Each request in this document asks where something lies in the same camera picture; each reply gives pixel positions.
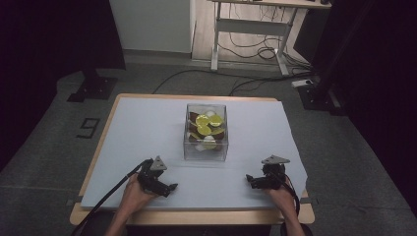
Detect black stand with slanted pole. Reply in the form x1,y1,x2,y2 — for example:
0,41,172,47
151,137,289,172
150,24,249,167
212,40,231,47
296,0,377,116

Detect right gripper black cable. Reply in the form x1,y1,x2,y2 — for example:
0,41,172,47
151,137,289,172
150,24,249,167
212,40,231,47
284,176,302,236

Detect white table mat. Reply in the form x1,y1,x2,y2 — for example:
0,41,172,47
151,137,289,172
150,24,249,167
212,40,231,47
80,96,309,211

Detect long black floor cable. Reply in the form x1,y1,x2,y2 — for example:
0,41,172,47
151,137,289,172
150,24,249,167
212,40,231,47
151,69,316,95

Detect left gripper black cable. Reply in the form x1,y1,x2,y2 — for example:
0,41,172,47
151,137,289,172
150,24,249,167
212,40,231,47
70,158,153,236

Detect black stand with square base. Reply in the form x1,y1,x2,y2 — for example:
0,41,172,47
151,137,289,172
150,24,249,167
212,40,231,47
66,67,119,103

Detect grey partition panel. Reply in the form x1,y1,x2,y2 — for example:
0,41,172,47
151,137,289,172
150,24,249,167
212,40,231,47
108,0,197,54

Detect white power strip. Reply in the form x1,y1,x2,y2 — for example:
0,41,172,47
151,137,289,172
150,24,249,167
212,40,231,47
291,78,315,89

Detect grey tape strip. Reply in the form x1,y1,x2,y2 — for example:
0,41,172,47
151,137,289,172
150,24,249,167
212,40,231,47
299,196,319,206

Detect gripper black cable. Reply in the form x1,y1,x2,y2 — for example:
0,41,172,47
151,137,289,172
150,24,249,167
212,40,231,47
70,158,153,236
284,176,302,236

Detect white metal desk frame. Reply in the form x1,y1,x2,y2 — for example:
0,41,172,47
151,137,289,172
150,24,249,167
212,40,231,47
208,0,332,78

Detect wooden table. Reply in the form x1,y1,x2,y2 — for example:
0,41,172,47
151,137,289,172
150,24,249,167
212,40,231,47
69,92,316,227

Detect person's left hand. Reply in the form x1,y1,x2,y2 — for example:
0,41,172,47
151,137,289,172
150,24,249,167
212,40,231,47
118,173,158,214

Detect person's right hand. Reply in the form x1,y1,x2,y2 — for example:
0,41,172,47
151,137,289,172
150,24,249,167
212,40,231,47
266,178,298,211

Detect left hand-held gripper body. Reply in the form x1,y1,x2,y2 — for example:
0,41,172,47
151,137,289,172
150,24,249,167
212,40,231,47
137,155,172,198

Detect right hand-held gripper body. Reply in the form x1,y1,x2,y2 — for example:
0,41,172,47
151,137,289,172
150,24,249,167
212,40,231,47
258,154,291,191

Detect black cable bundle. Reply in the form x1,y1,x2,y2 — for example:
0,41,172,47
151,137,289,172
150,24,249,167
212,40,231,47
217,3,313,78

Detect clear plastic box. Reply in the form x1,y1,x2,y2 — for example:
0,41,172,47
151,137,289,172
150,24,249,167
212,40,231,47
183,102,230,162

